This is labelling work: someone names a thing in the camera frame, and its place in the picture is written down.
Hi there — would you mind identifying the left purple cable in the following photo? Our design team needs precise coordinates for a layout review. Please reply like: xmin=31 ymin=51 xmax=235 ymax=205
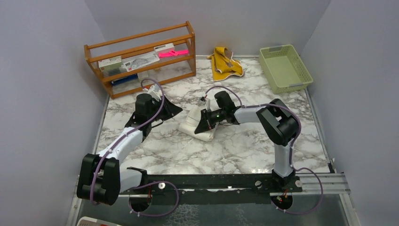
xmin=89 ymin=78 xmax=181 ymax=218

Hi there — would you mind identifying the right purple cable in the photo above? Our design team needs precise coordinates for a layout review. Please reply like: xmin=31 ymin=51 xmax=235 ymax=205
xmin=199 ymin=86 xmax=325 ymax=217

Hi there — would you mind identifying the clear protractor ruler pack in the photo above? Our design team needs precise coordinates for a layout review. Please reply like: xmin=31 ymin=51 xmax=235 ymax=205
xmin=122 ymin=51 xmax=160 ymax=72

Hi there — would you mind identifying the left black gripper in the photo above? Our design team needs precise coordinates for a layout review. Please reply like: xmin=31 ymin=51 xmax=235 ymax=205
xmin=148 ymin=95 xmax=183 ymax=122

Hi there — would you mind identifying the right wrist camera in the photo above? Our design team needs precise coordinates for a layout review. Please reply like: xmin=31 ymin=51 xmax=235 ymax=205
xmin=199 ymin=96 xmax=211 ymax=110

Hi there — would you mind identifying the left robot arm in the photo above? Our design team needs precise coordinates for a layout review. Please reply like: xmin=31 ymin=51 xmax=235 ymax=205
xmin=76 ymin=93 xmax=182 ymax=205

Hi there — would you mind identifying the yellow towel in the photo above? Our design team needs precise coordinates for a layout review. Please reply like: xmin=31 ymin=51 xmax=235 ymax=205
xmin=207 ymin=47 xmax=245 ymax=81

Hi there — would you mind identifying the pink ruler set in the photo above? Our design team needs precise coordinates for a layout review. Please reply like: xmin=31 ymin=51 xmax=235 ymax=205
xmin=158 ymin=49 xmax=190 ymax=58

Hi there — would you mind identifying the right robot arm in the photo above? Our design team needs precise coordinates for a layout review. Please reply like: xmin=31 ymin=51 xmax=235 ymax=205
xmin=194 ymin=91 xmax=302 ymax=192

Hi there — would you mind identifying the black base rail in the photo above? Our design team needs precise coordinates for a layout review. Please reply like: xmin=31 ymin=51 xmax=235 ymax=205
xmin=120 ymin=174 xmax=302 ymax=205

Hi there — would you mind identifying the white pack behind pink ruler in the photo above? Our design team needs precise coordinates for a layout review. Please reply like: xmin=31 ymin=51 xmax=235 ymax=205
xmin=154 ymin=43 xmax=175 ymax=54

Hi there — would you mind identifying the white box with red label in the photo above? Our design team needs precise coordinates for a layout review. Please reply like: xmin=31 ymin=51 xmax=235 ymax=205
xmin=97 ymin=56 xmax=122 ymax=76

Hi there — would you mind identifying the blue box on shelf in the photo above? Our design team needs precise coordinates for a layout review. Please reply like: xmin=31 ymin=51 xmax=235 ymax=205
xmin=111 ymin=74 xmax=138 ymax=86

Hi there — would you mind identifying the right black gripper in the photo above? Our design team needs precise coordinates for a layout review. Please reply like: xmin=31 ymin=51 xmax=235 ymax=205
xmin=195 ymin=107 xmax=226 ymax=133

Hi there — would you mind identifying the small white green box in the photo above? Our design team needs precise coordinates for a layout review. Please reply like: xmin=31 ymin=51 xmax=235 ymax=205
xmin=137 ymin=71 xmax=149 ymax=83

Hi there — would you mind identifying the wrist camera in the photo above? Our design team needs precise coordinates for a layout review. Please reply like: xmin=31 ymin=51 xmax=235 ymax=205
xmin=143 ymin=84 xmax=162 ymax=101
xmin=199 ymin=96 xmax=211 ymax=110

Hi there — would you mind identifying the white towel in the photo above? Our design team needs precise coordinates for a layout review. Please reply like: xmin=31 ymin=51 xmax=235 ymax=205
xmin=178 ymin=105 xmax=216 ymax=142

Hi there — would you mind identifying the wooden shelf rack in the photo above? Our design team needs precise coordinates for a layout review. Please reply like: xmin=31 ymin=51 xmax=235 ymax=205
xmin=83 ymin=21 xmax=197 ymax=99

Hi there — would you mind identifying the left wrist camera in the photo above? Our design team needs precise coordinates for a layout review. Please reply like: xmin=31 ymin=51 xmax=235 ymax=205
xmin=143 ymin=84 xmax=162 ymax=101

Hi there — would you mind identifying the green plastic basket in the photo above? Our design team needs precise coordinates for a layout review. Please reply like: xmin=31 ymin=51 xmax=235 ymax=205
xmin=259 ymin=44 xmax=313 ymax=94

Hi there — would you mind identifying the purple cable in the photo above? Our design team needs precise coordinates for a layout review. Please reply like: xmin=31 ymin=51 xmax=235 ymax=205
xmin=89 ymin=78 xmax=181 ymax=218
xmin=199 ymin=86 xmax=325 ymax=217

